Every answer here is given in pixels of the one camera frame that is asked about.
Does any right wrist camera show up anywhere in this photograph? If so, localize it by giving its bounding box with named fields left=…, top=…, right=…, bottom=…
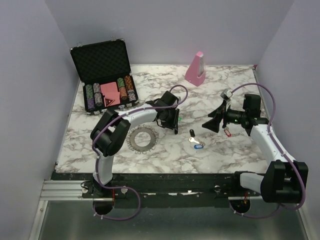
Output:
left=220, top=88, right=233, bottom=101

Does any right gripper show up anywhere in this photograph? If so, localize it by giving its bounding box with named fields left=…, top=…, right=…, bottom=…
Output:
left=202, top=99, right=248, bottom=133

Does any pink metronome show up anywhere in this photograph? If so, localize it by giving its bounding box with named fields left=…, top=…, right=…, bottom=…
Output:
left=184, top=51, right=206, bottom=87

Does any red key tag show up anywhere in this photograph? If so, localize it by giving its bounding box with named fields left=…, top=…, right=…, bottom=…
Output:
left=223, top=127, right=232, bottom=137

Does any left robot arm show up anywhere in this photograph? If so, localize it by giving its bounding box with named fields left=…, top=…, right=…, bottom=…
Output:
left=87, top=91, right=184, bottom=198

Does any black poker chip case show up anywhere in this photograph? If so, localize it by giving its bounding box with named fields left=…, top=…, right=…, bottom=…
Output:
left=70, top=39, right=139, bottom=115

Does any blue key tag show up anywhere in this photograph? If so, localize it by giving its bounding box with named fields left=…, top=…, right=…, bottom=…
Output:
left=193, top=144, right=204, bottom=150

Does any steel disc with keyrings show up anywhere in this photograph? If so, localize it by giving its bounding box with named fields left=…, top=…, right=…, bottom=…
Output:
left=126, top=125, right=159, bottom=154

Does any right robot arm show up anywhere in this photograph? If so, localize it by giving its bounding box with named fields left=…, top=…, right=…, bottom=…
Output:
left=202, top=91, right=309, bottom=204

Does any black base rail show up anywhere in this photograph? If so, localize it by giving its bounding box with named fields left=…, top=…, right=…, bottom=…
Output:
left=49, top=171, right=273, bottom=210

